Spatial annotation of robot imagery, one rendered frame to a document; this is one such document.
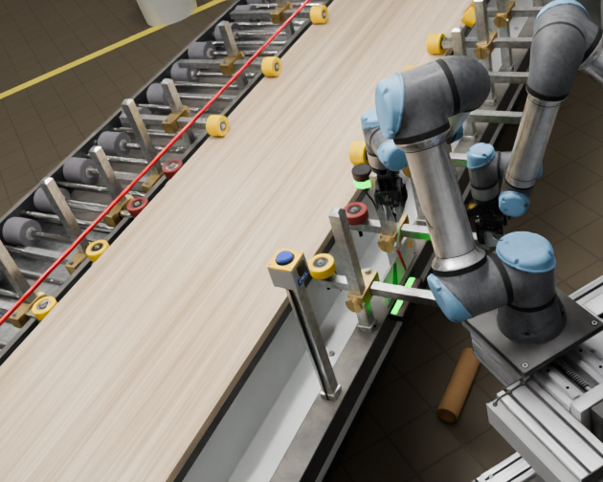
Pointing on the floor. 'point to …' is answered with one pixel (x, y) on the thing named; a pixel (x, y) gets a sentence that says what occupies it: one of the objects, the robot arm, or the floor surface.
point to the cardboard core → (458, 386)
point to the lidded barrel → (166, 10)
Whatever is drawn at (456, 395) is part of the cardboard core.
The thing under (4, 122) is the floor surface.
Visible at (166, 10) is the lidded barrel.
